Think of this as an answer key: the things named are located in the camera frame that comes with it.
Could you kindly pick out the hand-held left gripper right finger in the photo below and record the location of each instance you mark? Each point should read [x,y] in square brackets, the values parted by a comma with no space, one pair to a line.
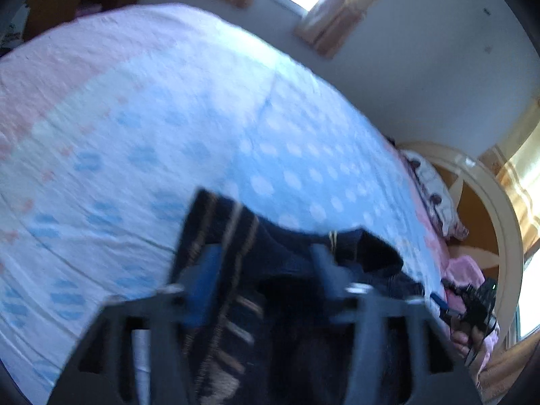
[333,278]

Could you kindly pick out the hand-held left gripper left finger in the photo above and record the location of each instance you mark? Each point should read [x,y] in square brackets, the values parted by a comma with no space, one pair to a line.
[202,287]

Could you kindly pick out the pink folded quilt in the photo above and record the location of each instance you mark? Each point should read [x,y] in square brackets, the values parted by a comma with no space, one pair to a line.
[464,268]

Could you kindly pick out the person's right hand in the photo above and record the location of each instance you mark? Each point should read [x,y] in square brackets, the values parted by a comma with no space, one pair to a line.
[462,339]

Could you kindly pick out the large bright window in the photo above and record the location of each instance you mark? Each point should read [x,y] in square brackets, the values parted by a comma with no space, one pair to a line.
[532,295]

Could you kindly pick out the blue and pink bed sheet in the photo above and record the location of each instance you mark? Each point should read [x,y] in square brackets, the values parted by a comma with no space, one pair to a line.
[168,114]

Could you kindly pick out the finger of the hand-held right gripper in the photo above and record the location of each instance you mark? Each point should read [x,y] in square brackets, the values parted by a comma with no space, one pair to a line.
[441,303]

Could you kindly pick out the cream and wood headboard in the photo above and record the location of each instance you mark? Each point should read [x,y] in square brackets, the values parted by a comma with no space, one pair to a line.
[506,228]

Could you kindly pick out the navy patterned knit sweater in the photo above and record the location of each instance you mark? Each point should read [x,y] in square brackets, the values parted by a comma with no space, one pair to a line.
[278,261]

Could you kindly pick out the white patterned pillow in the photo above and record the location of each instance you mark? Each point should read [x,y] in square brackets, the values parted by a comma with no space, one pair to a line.
[434,194]

